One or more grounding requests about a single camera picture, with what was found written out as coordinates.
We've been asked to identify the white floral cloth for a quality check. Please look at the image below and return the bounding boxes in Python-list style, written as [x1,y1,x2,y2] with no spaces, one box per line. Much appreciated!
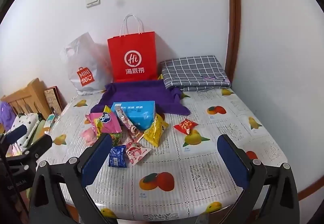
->
[10,113,42,149]

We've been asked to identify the yellow snack packet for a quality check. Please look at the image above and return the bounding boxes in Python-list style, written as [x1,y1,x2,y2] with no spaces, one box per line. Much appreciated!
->
[143,113,169,148]

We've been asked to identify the brown patterned book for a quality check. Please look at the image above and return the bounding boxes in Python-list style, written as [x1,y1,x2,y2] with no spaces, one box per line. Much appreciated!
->
[44,86,64,116]

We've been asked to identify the green snack bag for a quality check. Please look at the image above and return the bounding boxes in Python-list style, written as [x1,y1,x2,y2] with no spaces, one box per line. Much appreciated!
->
[109,133,123,147]

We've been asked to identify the pale pink pastry packet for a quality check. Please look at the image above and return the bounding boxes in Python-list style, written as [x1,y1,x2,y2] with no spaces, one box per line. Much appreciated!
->
[126,144,152,166]

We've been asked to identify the white plastic shopping bag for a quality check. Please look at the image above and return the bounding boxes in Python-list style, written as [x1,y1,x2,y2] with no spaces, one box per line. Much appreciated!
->
[60,32,113,95]

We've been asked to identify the blue tissue box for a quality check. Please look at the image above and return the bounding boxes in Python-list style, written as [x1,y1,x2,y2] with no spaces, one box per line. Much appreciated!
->
[111,101,157,130]

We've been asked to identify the purple plush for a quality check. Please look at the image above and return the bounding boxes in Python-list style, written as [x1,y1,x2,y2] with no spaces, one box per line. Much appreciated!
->
[0,101,13,131]

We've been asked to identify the blue cookie packet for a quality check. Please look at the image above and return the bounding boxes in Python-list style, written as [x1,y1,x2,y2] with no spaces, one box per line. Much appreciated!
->
[108,145,127,168]

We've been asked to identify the red paper bag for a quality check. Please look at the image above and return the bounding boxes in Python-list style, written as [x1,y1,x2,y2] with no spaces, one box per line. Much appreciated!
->
[107,14,158,81]

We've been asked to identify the pink and yellow snack bag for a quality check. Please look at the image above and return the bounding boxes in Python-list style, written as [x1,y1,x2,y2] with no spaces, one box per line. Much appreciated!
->
[85,105,122,140]

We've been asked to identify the brown wooden door frame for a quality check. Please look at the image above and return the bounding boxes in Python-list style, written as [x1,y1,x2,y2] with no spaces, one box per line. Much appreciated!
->
[225,0,241,85]

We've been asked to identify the fruit print tablecloth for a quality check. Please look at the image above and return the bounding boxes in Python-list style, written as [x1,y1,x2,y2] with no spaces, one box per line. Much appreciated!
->
[35,86,289,222]

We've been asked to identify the green cloth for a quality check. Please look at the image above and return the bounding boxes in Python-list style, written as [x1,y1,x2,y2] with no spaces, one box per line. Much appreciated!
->
[33,123,47,139]

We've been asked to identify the small pale pink candy packet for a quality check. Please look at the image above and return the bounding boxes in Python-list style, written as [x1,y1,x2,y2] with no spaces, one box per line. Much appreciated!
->
[80,128,98,145]

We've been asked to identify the teal white packet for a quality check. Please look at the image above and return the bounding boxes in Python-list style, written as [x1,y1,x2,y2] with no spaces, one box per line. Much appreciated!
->
[44,114,56,128]

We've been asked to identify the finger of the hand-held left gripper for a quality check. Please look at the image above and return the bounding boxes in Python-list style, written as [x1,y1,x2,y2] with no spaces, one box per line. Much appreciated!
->
[0,124,28,145]
[5,134,53,164]

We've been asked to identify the grey checked folded cloth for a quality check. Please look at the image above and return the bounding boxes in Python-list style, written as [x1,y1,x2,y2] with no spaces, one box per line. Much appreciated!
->
[160,55,232,92]

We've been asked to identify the purple towel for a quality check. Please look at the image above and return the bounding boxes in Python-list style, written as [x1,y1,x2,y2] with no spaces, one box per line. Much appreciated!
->
[91,80,191,116]

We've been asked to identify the brown wooden baseboard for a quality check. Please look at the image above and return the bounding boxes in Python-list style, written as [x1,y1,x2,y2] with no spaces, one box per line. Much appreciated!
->
[297,178,324,205]

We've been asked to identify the small red snack packet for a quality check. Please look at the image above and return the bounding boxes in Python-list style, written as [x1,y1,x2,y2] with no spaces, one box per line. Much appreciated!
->
[173,118,198,135]

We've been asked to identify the long pink stick packet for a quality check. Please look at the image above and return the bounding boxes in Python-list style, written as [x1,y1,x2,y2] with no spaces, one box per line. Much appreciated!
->
[115,107,145,138]

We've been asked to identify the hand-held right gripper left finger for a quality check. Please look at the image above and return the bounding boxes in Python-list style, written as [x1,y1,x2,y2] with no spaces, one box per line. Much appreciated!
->
[28,133,119,224]

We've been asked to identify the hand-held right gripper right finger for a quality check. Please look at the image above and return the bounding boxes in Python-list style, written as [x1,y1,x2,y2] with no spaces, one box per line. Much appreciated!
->
[217,134,300,224]

